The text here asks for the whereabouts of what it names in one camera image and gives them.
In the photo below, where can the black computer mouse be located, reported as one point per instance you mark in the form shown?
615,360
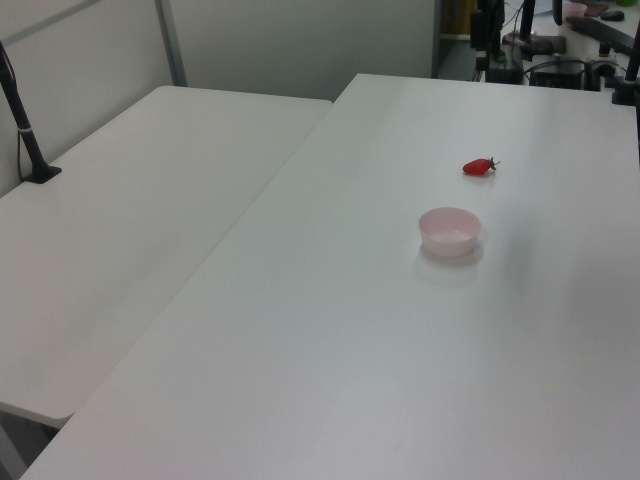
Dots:
612,15

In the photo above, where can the dark upright stand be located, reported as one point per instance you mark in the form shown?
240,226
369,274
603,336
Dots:
481,40

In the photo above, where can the pink cup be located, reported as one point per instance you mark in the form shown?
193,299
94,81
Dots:
576,9

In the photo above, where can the black clamp stand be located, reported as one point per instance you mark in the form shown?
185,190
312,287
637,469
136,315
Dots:
622,92

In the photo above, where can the white side table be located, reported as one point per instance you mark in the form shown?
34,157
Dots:
150,200

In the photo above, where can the black monitor stand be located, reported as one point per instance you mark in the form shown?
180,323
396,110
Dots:
527,20

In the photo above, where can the black diagonal bar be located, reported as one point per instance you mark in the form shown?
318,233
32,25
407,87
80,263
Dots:
605,34

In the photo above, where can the pink plastic bowl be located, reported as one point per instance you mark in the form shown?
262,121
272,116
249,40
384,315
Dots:
450,247

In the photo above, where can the black camera pole with clamp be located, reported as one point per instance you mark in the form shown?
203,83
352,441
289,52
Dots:
27,135

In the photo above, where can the red toy strawberry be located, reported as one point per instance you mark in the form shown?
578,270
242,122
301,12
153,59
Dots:
477,167

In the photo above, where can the black box device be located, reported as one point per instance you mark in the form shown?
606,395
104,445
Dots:
557,77

